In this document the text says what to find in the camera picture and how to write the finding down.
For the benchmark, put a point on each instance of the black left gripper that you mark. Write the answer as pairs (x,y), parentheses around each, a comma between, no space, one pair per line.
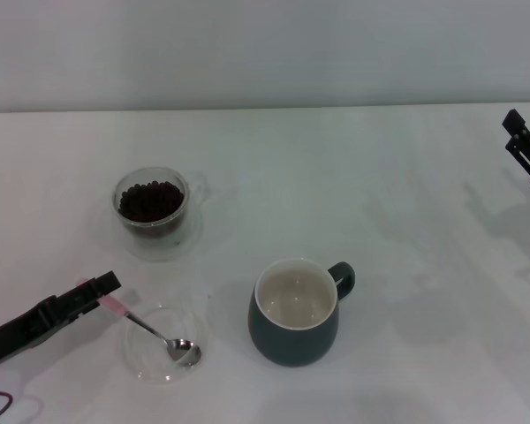
(13,338)

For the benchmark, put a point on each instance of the dark green ceramic mug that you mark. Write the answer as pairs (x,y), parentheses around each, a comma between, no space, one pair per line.
(291,349)

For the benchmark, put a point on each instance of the coffee bean heap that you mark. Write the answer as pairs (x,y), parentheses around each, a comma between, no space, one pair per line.
(150,201)

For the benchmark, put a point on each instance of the double-wall glass cup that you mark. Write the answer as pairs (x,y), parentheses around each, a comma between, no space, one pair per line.
(152,232)

